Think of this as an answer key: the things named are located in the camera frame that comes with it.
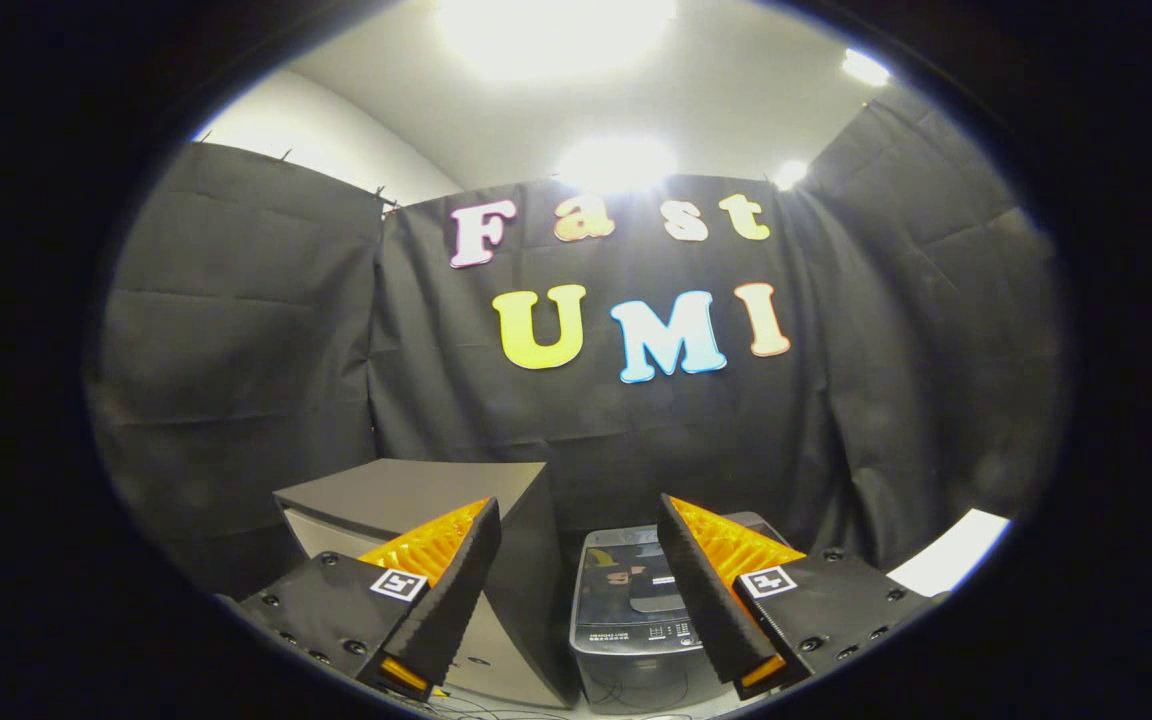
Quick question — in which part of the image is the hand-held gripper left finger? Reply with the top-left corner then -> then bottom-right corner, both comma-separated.
236,497 -> 502,701

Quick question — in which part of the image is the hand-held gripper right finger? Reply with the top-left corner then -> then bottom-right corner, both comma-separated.
656,493 -> 942,701

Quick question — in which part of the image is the grey washing machine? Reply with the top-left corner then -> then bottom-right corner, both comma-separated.
569,510 -> 797,716

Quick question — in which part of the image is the grey cabinet with black top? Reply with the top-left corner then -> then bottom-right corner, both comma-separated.
273,458 -> 577,709

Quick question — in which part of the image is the black backdrop cloth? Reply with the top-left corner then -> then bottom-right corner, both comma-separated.
84,85 -> 1072,601

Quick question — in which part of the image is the large ceiling light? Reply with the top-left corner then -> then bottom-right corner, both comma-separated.
436,0 -> 679,81

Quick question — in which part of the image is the thin black cable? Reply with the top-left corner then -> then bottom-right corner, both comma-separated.
431,688 -> 577,720

